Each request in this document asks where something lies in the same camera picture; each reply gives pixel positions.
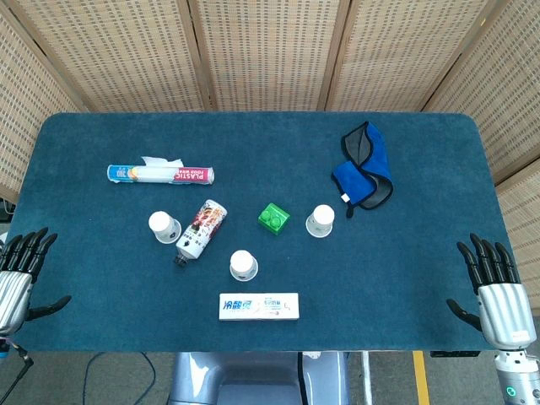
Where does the white floral paper cup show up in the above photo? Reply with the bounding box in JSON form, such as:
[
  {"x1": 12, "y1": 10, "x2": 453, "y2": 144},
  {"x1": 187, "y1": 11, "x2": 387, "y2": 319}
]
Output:
[
  {"x1": 229, "y1": 250, "x2": 259, "y2": 282},
  {"x1": 305, "y1": 204, "x2": 336, "y2": 238},
  {"x1": 148, "y1": 210, "x2": 182, "y2": 245}
]

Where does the blue grey microfibre cloth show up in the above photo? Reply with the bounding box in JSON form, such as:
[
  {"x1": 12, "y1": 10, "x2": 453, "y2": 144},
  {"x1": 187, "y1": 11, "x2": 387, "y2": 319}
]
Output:
[{"x1": 331, "y1": 121, "x2": 395, "y2": 219}]

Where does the plastic food wrap roll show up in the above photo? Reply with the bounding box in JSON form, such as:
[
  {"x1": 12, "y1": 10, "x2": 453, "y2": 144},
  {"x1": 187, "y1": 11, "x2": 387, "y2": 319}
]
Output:
[{"x1": 106, "y1": 155, "x2": 215, "y2": 186}]

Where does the printed white plastic bottle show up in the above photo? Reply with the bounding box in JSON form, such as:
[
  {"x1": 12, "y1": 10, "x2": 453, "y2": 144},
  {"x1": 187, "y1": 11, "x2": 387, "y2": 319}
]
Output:
[{"x1": 174, "y1": 199, "x2": 229, "y2": 267}]

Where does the white pink toothpaste box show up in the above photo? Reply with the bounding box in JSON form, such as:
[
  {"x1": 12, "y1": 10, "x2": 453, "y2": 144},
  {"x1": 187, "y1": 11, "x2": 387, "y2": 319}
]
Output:
[{"x1": 219, "y1": 292, "x2": 300, "y2": 322}]

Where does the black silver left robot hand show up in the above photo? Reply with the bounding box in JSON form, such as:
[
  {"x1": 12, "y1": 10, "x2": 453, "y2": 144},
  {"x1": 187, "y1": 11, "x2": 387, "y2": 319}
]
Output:
[{"x1": 0, "y1": 226, "x2": 73, "y2": 337}]

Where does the teal felt table mat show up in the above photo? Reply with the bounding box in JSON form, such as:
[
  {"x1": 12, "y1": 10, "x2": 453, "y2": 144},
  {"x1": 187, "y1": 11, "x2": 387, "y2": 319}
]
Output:
[{"x1": 7, "y1": 111, "x2": 524, "y2": 354}]

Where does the grey blue robot torso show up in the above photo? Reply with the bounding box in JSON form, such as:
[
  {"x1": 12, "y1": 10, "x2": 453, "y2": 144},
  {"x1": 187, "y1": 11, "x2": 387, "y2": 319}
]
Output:
[{"x1": 167, "y1": 350, "x2": 351, "y2": 405}]

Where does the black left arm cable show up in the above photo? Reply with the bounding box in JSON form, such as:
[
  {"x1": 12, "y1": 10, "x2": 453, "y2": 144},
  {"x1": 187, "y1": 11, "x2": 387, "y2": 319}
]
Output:
[{"x1": 0, "y1": 340, "x2": 35, "y2": 400}]

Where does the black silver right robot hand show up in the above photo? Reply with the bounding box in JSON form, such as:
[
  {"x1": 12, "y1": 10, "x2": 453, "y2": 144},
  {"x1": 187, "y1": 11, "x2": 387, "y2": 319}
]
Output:
[{"x1": 445, "y1": 232, "x2": 533, "y2": 350}]

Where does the green toy building block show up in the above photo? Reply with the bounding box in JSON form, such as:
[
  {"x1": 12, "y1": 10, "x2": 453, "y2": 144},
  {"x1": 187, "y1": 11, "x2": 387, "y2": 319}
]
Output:
[{"x1": 257, "y1": 202, "x2": 291, "y2": 236}]

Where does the woven bamboo folding screen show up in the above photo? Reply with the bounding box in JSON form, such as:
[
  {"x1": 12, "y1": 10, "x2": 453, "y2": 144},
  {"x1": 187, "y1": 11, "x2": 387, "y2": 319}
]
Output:
[{"x1": 0, "y1": 0, "x2": 540, "y2": 316}]

